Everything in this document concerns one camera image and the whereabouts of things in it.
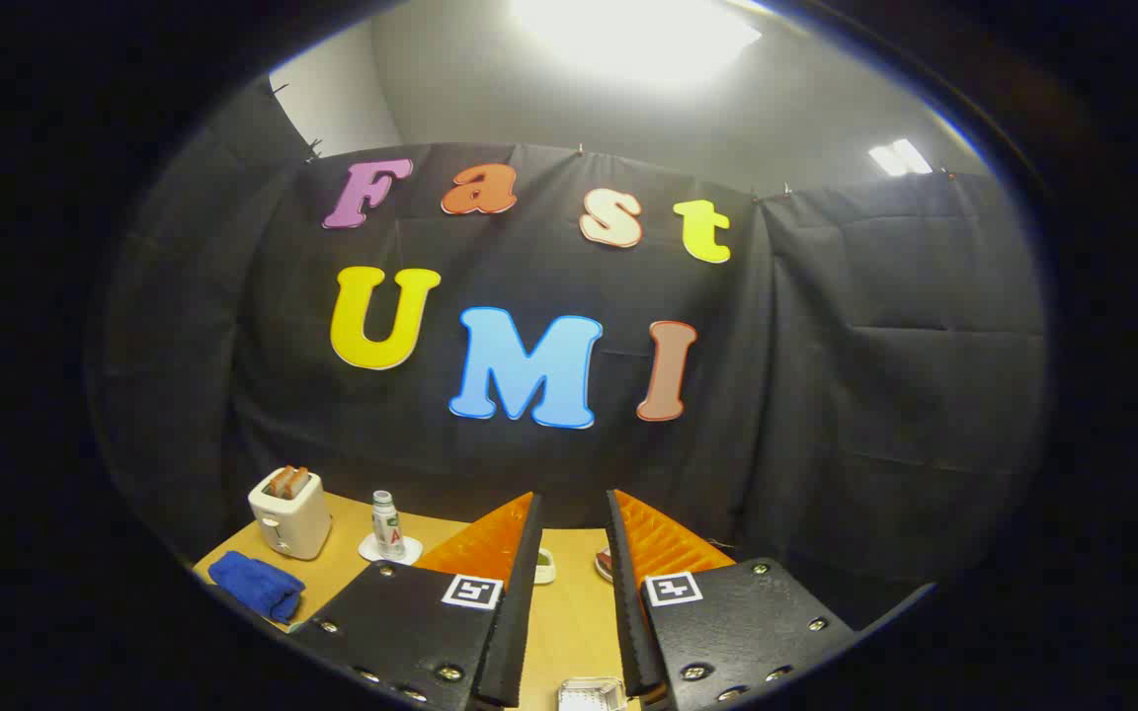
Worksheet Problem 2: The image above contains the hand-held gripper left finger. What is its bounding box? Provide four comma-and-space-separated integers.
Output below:
287, 491, 544, 711

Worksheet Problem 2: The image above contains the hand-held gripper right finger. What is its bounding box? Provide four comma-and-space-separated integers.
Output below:
605, 489, 858, 711

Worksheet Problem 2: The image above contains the white square coaster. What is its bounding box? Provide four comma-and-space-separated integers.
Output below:
359, 534, 424, 566

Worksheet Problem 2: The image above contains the white labelled drink bottle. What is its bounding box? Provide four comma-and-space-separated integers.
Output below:
372, 491, 406, 560

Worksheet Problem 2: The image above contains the white toaster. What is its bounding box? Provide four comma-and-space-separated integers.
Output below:
248, 466, 333, 562

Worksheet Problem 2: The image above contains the blue cloth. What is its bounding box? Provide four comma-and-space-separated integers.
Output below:
208, 551, 306, 623

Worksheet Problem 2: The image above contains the small ceiling light panel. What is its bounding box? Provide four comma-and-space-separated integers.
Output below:
868, 138, 934, 177

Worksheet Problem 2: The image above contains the large ceiling light panel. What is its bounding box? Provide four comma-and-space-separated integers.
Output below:
510, 0, 763, 85

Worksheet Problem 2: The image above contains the metal wire basket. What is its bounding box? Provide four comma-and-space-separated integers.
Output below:
557, 677, 624, 711

